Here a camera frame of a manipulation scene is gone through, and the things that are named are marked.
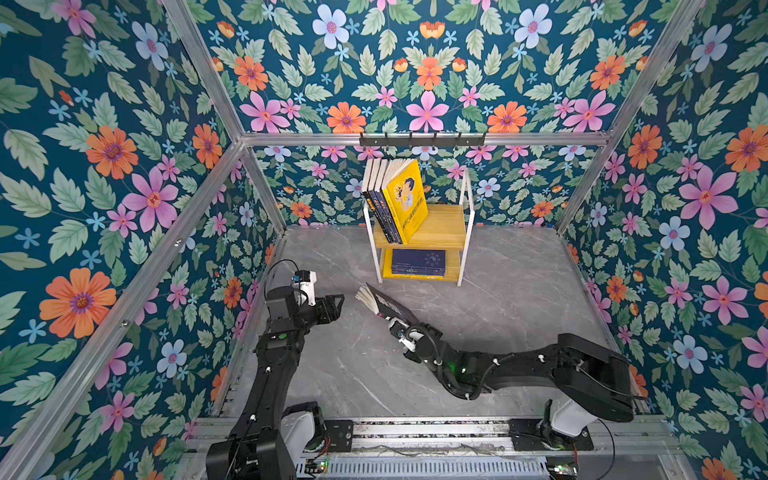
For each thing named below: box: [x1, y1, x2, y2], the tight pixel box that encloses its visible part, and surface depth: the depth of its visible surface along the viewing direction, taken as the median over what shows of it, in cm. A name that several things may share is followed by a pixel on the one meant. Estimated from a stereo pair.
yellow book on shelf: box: [382, 248, 444, 281], surface depth 101 cm
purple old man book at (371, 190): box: [367, 160, 397, 244], surface depth 79 cm
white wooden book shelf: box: [363, 168, 475, 286], surface depth 92 cm
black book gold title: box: [362, 159, 391, 243], surface depth 79 cm
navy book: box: [383, 248, 446, 279], surface depth 100 cm
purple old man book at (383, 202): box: [374, 159, 402, 245], surface depth 80 cm
